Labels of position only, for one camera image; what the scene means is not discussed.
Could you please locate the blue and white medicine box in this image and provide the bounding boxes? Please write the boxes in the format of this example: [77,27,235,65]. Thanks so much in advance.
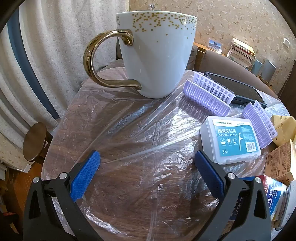
[255,175,287,220]

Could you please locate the black rectangular tray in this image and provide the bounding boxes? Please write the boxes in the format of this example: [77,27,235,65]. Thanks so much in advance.
[203,72,267,108]

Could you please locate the white mug with gold handle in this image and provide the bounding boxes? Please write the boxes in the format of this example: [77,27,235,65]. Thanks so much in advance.
[83,10,198,99]

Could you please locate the round wooden stool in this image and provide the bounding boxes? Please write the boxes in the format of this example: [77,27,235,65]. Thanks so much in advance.
[23,122,52,163]

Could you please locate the beige patterned curtain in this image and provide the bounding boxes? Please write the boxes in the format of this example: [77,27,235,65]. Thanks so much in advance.
[0,0,130,139]

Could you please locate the clear plastic table cover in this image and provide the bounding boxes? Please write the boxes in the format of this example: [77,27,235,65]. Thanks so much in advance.
[42,70,292,241]

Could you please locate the brown cardboard box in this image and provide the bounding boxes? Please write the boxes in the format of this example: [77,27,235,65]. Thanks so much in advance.
[264,139,296,184]

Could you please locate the stack of books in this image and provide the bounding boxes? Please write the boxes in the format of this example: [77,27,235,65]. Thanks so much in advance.
[227,37,257,70]

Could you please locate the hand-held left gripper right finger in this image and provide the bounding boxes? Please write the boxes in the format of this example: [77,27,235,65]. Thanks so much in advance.
[194,150,272,241]

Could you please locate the grey blue storage box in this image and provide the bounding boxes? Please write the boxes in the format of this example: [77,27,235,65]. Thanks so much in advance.
[251,59,263,75]
[259,60,277,81]

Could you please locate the lavender plastic hair roller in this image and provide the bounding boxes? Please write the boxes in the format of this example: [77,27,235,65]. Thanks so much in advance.
[183,71,236,116]
[242,100,278,149]

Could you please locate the brown upholstered chair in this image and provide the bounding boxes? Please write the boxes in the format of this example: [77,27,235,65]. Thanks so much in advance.
[186,44,205,71]
[201,50,280,98]

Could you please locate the yellow paper package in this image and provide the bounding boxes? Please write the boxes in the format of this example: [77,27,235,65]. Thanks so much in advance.
[270,115,296,146]

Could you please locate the building photo card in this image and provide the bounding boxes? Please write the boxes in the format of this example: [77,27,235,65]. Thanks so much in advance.
[208,39,223,50]

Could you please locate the clear dental floss box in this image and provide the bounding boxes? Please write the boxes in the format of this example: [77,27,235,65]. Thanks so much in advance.
[199,116,261,165]

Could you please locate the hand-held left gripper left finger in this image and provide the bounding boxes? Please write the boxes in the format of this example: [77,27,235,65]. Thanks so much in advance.
[23,150,102,241]

